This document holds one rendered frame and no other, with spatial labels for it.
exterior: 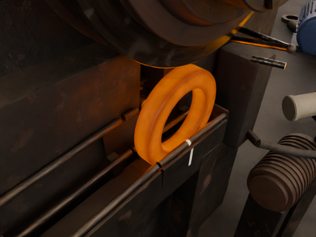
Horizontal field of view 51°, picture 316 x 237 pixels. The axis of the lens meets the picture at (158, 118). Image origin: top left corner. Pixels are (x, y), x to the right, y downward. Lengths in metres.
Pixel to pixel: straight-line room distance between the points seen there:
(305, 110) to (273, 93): 1.35
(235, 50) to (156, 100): 0.27
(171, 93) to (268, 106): 1.56
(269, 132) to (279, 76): 0.62
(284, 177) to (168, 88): 0.44
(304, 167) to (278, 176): 0.09
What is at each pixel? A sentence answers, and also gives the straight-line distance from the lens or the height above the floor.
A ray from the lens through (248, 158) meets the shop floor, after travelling 1.64.
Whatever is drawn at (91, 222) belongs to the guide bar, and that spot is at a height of 0.70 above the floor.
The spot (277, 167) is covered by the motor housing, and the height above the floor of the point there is 0.53.
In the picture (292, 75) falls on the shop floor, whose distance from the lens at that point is 2.40.
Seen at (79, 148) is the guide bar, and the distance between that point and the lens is 0.51.
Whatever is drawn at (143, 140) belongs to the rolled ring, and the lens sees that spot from 0.51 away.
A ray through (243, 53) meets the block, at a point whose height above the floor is 0.80.
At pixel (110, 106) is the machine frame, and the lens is 0.53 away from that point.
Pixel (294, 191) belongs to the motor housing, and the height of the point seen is 0.50.
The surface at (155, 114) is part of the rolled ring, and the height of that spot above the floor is 0.81.
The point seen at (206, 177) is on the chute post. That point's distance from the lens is 0.73.
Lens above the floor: 1.10
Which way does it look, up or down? 39 degrees down
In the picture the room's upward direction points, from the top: 4 degrees clockwise
